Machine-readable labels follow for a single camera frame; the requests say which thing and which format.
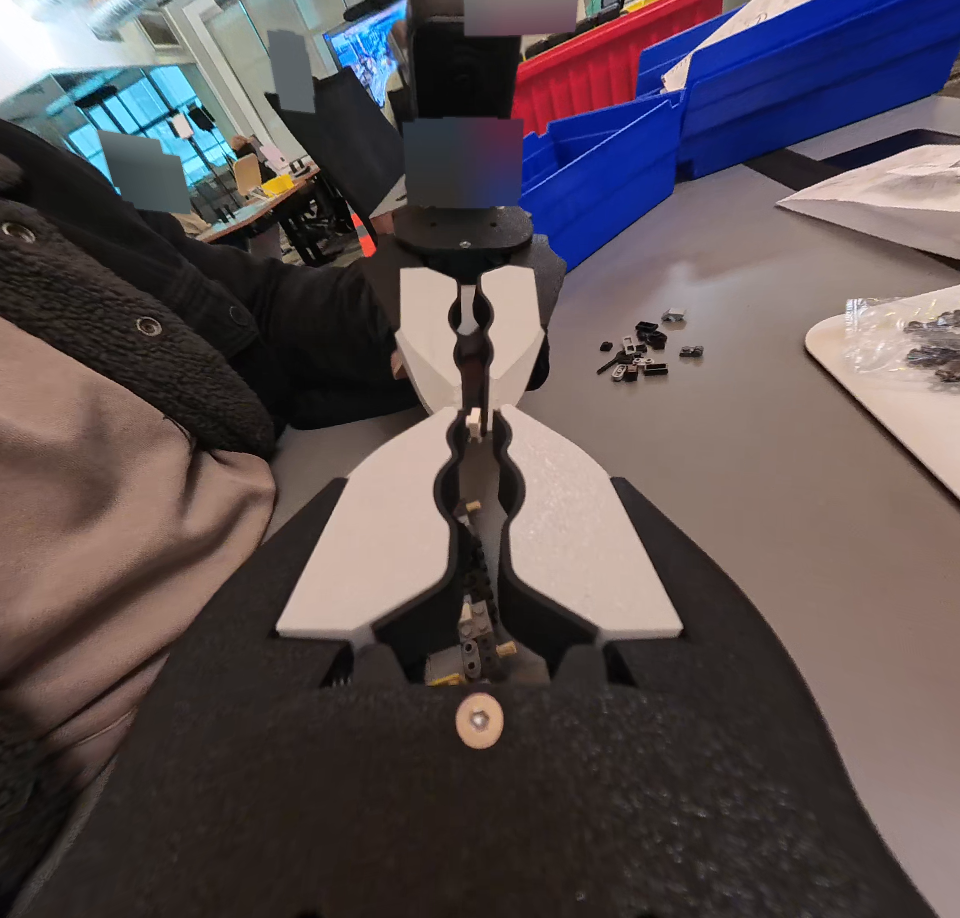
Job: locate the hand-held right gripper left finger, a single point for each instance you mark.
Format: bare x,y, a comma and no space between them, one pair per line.
375,550

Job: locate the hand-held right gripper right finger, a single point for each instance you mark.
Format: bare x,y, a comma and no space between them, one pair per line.
585,550

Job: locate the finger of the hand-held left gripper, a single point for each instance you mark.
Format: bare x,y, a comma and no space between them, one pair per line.
424,333
517,325

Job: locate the white clip brick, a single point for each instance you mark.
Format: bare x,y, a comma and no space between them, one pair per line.
474,423

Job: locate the person's left forearm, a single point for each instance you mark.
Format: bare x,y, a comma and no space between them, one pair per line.
322,348

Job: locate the grey desk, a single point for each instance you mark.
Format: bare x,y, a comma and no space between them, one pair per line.
712,445

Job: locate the person's left hand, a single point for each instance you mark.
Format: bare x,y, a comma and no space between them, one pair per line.
399,367

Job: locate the toy brick car base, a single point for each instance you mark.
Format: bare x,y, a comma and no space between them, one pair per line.
472,618

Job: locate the pile of small dark bricks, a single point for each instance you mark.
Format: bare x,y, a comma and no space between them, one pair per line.
645,348

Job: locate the red plastic bin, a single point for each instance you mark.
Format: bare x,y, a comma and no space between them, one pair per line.
600,70

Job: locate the wooden background table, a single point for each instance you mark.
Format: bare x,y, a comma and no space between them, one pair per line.
255,212

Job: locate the person's taupe shirt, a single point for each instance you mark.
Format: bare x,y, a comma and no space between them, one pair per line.
112,558

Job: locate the white paper sheet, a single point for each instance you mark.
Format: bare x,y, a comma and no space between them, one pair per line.
750,25

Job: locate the person's black fleece jacket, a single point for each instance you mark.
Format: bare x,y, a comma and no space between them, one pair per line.
112,318

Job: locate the white tray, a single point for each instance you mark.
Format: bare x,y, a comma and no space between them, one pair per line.
885,408

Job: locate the large blue plastic bin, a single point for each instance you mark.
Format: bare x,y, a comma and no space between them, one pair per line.
817,85

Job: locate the white paper envelope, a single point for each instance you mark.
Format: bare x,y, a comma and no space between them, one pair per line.
877,197

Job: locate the clear bag of dark bricks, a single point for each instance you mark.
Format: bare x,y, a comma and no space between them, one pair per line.
915,340

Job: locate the wall monitor screen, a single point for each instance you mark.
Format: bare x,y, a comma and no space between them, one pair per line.
367,47

